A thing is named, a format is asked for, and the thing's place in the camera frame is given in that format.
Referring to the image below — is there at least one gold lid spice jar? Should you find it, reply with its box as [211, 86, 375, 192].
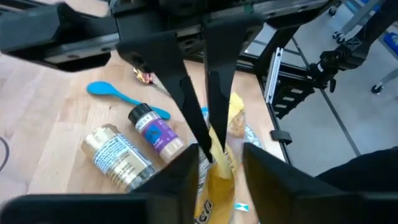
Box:
[81, 123, 156, 193]

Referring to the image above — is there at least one blue plastic spoon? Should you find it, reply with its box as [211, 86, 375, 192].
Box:
[86, 80, 172, 121]

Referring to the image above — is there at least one grey metal bracket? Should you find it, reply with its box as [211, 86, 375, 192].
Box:
[265, 46, 285, 105]

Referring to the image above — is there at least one yellow Maruchan ramen packet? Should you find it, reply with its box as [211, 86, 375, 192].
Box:
[193, 91, 247, 224]

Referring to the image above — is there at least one silver spoon striped handle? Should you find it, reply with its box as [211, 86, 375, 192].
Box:
[233, 202, 250, 213]

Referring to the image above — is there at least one purple label spice jar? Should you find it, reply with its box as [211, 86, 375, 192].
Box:
[127, 103, 187, 165]

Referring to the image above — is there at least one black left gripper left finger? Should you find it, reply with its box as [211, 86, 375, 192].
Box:
[0, 142, 200, 224]

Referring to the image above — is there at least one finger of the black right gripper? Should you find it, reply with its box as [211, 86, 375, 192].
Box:
[201, 14, 266, 152]
[116, 30, 215, 165]

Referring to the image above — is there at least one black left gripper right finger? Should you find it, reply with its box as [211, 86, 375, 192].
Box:
[242, 142, 398, 224]

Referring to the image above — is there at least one iridescent spoon teal handle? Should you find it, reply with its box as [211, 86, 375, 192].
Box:
[132, 67, 210, 121]

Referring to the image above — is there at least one blue ramen packet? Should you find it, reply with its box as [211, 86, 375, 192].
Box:
[243, 123, 265, 149]

